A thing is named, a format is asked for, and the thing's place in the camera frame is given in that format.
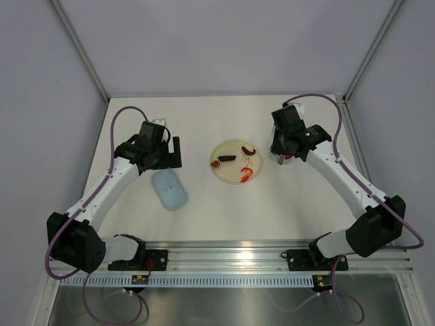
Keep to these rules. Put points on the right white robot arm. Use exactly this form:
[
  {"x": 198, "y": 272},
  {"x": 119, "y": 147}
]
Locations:
[{"x": 378, "y": 217}]

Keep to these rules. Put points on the metal food tongs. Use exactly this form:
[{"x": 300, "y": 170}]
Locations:
[{"x": 278, "y": 151}]

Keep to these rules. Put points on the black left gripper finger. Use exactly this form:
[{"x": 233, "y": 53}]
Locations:
[
  {"x": 176, "y": 155},
  {"x": 168, "y": 160}
]

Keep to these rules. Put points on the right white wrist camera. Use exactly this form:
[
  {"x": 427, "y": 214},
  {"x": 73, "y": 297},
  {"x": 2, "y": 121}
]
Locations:
[{"x": 300, "y": 109}]

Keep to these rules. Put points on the blue lunch box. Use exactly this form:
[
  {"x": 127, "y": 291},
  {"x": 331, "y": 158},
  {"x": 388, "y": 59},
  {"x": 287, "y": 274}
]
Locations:
[{"x": 272, "y": 155}]

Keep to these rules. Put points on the small round red food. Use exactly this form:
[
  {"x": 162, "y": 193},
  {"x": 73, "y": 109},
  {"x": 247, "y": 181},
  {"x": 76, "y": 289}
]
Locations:
[{"x": 215, "y": 164}]

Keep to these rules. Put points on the blue lunch box lid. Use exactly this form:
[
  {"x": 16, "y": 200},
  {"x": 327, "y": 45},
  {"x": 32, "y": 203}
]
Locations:
[{"x": 169, "y": 189}]

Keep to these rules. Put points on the aluminium mounting rail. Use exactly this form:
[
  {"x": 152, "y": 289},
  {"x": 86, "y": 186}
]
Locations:
[{"x": 264, "y": 257}]

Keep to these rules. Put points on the dark brown curved sausage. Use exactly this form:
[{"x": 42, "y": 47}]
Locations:
[{"x": 248, "y": 152}]

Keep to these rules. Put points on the white slotted cable duct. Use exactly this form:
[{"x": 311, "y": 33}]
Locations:
[{"x": 164, "y": 280}]

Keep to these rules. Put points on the black sea cucumber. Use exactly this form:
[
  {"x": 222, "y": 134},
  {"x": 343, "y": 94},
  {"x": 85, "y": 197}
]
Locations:
[{"x": 227, "y": 158}]

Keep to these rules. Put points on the round cream plate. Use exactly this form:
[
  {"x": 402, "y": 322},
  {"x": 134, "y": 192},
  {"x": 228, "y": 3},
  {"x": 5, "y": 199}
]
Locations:
[{"x": 230, "y": 172}]

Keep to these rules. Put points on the red shrimp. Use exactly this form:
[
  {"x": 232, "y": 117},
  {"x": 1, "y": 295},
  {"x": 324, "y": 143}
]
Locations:
[{"x": 248, "y": 173}]

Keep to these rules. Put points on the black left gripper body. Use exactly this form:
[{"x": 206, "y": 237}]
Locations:
[{"x": 158, "y": 150}]

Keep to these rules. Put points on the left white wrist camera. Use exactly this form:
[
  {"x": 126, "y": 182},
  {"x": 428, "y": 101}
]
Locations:
[{"x": 161, "y": 122}]

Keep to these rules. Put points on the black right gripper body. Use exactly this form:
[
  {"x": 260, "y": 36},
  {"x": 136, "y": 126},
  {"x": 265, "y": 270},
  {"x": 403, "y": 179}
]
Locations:
[{"x": 277, "y": 145}]

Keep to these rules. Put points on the aluminium frame post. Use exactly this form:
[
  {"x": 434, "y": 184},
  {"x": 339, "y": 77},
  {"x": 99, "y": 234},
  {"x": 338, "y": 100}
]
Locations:
[
  {"x": 375, "y": 45},
  {"x": 73, "y": 37}
]

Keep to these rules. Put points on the right aluminium frame post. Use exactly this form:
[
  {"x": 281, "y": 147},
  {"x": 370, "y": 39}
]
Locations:
[{"x": 375, "y": 45}]

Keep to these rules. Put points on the left aluminium frame post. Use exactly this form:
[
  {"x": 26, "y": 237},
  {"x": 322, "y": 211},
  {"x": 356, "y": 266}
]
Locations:
[{"x": 73, "y": 37}]

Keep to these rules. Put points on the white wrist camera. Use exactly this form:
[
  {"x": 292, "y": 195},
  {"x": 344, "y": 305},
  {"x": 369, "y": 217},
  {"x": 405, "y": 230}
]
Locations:
[
  {"x": 161, "y": 122},
  {"x": 300, "y": 109}
]

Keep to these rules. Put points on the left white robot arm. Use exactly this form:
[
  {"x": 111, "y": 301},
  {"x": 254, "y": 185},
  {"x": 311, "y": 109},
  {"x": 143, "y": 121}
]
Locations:
[{"x": 73, "y": 237}]

